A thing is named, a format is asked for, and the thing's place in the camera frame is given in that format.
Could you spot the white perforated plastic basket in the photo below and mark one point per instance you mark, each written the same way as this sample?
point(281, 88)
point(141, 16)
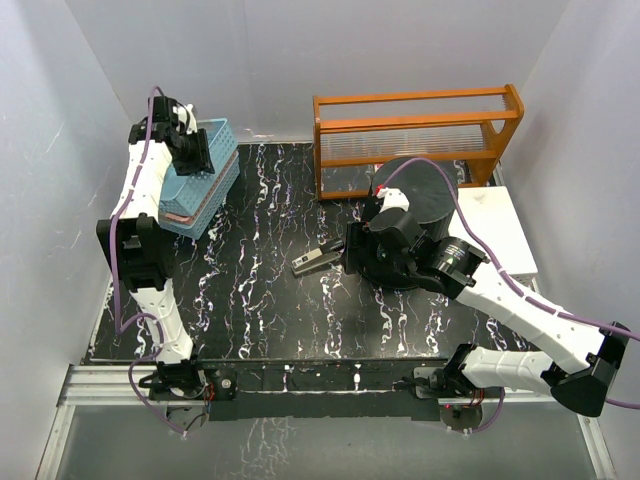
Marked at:
point(491, 215)

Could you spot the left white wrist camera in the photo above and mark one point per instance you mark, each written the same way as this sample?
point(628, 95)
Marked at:
point(186, 115)

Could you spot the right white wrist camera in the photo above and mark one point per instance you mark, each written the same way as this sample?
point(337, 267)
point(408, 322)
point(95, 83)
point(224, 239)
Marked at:
point(390, 198)

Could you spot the pink perforated plastic basket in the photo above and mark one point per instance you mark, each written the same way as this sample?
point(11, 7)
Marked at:
point(177, 217)

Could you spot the orange wooden shelf rack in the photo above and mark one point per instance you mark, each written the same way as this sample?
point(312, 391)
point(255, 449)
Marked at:
point(355, 132)

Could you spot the large black plastic bucket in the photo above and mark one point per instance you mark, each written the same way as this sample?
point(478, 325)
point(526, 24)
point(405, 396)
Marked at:
point(430, 205)

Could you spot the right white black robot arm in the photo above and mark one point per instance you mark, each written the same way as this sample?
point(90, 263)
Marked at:
point(576, 360)

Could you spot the black silver stapler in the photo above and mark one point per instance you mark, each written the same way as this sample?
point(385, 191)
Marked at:
point(312, 260)

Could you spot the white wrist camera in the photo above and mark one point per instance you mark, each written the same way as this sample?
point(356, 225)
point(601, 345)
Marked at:
point(390, 198)
point(186, 115)

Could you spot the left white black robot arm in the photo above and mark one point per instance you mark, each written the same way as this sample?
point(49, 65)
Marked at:
point(136, 247)

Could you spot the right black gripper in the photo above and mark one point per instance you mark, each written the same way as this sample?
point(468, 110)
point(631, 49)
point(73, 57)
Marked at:
point(360, 237)

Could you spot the black front mounting rail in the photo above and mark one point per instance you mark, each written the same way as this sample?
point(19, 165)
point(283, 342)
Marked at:
point(339, 388)

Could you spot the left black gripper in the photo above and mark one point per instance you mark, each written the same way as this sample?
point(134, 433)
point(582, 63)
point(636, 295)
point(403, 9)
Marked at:
point(202, 163)

